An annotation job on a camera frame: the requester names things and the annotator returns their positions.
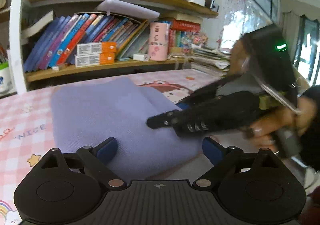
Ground white flat lamp head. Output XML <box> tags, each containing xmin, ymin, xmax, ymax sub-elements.
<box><xmin>95</xmin><ymin>0</ymin><xmax>160</xmax><ymax>20</ymax></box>

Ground pink cylindrical tumbler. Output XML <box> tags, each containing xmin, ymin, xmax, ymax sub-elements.
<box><xmin>148</xmin><ymin>22</ymin><xmax>170</xmax><ymax>62</ymax></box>

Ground stack of papers and magazines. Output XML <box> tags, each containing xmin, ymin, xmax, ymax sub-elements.
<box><xmin>188</xmin><ymin>48</ymin><xmax>231</xmax><ymax>77</ymax></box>

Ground pink checkered table mat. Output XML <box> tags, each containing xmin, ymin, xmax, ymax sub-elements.
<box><xmin>1</xmin><ymin>69</ymin><xmax>219</xmax><ymax>224</ymax></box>

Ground purple and mauve sweater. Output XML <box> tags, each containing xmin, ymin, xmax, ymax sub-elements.
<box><xmin>51</xmin><ymin>78</ymin><xmax>202</xmax><ymax>181</ymax></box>

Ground upper orange white box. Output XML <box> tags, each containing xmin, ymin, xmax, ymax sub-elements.
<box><xmin>76</xmin><ymin>42</ymin><xmax>117</xmax><ymax>56</ymax></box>

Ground white charger adapter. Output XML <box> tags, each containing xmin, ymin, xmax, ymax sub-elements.
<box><xmin>132</xmin><ymin>54</ymin><xmax>150</xmax><ymax>62</ymax></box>

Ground lower orange white box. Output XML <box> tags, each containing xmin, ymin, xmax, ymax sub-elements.
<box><xmin>75</xmin><ymin>53</ymin><xmax>115</xmax><ymax>68</ymax></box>

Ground right hand with painted nails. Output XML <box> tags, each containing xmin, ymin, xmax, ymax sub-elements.
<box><xmin>247</xmin><ymin>96</ymin><xmax>317</xmax><ymax>152</ymax></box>

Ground red books on shelf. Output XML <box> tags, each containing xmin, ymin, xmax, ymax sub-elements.
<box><xmin>168</xmin><ymin>18</ymin><xmax>201</xmax><ymax>54</ymax></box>

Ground white wooden bookshelf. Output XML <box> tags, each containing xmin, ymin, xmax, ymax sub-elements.
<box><xmin>9</xmin><ymin>0</ymin><xmax>218</xmax><ymax>95</ymax></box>

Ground row of leaning books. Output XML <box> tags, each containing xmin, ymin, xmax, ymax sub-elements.
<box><xmin>23</xmin><ymin>12</ymin><xmax>146</xmax><ymax>72</ymax></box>

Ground orange white box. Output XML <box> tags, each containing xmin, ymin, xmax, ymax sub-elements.
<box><xmin>76</xmin><ymin>42</ymin><xmax>117</xmax><ymax>56</ymax></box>
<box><xmin>75</xmin><ymin>53</ymin><xmax>115</xmax><ymax>68</ymax></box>

